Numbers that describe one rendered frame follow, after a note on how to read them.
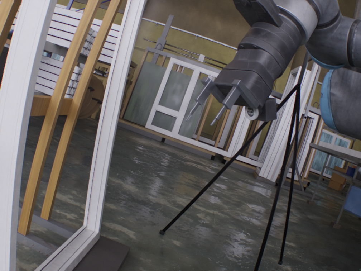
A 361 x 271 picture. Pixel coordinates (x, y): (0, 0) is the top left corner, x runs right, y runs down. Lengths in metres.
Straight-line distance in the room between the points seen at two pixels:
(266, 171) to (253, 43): 7.52
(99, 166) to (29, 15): 1.19
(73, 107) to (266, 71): 1.53
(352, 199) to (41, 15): 0.78
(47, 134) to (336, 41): 1.27
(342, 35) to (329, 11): 0.05
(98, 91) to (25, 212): 5.58
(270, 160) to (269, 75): 7.50
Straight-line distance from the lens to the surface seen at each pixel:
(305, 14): 0.69
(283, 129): 8.13
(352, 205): 1.05
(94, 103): 7.28
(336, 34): 0.80
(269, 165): 8.14
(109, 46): 5.38
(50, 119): 1.79
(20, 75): 0.94
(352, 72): 1.06
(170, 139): 8.59
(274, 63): 0.64
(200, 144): 8.78
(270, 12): 0.65
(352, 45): 0.78
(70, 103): 2.08
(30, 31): 0.94
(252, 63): 0.63
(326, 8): 0.75
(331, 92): 1.08
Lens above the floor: 0.76
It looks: 3 degrees down
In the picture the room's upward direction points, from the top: 20 degrees clockwise
